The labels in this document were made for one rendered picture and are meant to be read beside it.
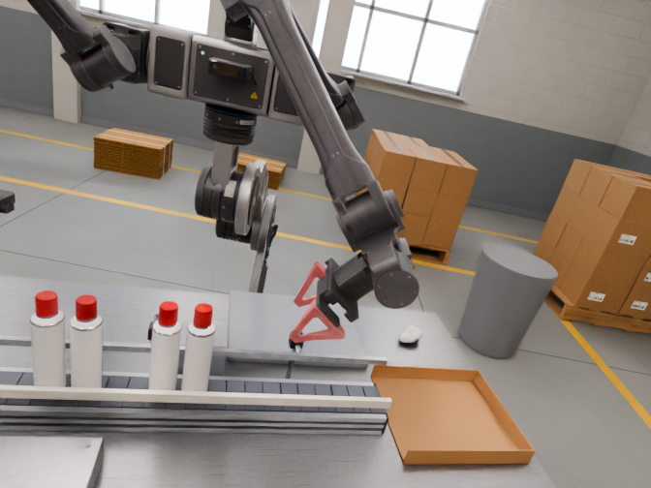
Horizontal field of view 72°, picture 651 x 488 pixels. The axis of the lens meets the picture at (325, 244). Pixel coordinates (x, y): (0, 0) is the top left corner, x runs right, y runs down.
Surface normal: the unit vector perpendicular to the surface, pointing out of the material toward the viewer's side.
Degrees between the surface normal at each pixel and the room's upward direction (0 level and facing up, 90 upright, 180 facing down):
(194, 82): 90
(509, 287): 94
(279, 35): 75
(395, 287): 90
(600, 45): 90
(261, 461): 0
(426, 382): 0
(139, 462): 0
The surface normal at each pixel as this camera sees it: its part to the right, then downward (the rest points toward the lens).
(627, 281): 0.03, 0.40
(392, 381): 0.21, -0.90
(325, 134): -0.18, 0.10
